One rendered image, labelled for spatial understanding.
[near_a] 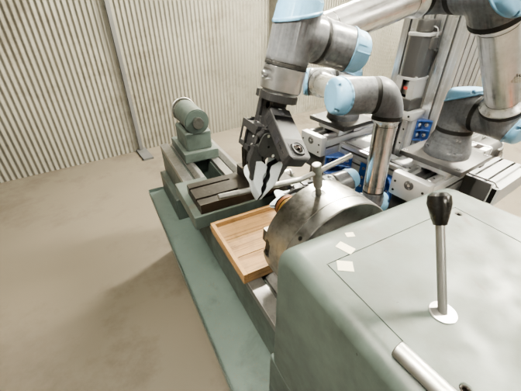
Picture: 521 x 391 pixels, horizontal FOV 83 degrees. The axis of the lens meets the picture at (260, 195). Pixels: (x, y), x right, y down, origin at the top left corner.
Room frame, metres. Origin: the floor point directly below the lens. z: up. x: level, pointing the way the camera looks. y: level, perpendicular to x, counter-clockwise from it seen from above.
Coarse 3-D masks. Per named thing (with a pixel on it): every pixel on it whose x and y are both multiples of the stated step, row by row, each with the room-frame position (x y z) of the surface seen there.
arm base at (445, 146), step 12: (444, 132) 0.96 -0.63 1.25; (456, 132) 0.94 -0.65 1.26; (468, 132) 0.94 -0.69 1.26; (432, 144) 0.98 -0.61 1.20; (444, 144) 0.94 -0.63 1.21; (456, 144) 0.94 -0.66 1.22; (468, 144) 0.94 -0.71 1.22; (432, 156) 0.96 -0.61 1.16; (444, 156) 0.93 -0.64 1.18; (456, 156) 0.92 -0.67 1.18; (468, 156) 0.93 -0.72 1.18
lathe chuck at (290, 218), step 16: (304, 192) 0.61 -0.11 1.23; (336, 192) 0.60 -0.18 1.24; (352, 192) 0.61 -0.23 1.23; (288, 208) 0.58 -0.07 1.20; (304, 208) 0.56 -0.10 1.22; (320, 208) 0.55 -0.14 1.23; (272, 224) 0.58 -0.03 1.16; (288, 224) 0.55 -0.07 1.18; (272, 240) 0.55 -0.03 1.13; (288, 240) 0.51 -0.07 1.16; (272, 256) 0.54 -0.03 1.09
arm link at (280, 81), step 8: (264, 64) 0.55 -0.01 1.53; (272, 64) 0.59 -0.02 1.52; (264, 72) 0.53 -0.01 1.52; (272, 72) 0.52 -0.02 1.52; (280, 72) 0.52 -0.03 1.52; (288, 72) 0.52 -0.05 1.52; (296, 72) 0.52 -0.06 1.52; (304, 72) 0.56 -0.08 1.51; (264, 80) 0.53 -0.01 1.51; (272, 80) 0.52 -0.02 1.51; (280, 80) 0.52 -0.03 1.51; (288, 80) 0.52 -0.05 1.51; (296, 80) 0.52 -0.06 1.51; (264, 88) 0.54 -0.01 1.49; (272, 88) 0.52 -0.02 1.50; (280, 88) 0.52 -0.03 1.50; (288, 88) 0.52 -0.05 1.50; (296, 88) 0.52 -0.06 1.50; (288, 96) 0.52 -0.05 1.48
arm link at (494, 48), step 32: (448, 0) 0.79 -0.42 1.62; (480, 0) 0.72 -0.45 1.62; (512, 0) 0.68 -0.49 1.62; (480, 32) 0.75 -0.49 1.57; (512, 32) 0.74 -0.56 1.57; (480, 64) 0.82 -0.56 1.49; (512, 64) 0.76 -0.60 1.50; (512, 96) 0.79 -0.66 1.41; (480, 128) 0.87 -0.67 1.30; (512, 128) 0.79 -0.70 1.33
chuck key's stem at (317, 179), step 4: (312, 164) 0.59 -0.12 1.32; (316, 164) 0.59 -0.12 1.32; (320, 164) 0.59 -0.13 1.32; (312, 168) 0.59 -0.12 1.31; (316, 168) 0.58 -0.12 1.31; (320, 168) 0.58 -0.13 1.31; (316, 172) 0.58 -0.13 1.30; (320, 172) 0.59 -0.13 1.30; (316, 176) 0.58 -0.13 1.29; (320, 176) 0.59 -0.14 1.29; (312, 180) 0.60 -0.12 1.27; (316, 180) 0.58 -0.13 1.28; (320, 180) 0.59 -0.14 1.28; (316, 184) 0.59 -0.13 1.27; (320, 184) 0.59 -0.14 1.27; (316, 188) 0.59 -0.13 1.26; (320, 188) 0.59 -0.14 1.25; (316, 192) 0.59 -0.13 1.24; (320, 192) 0.59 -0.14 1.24
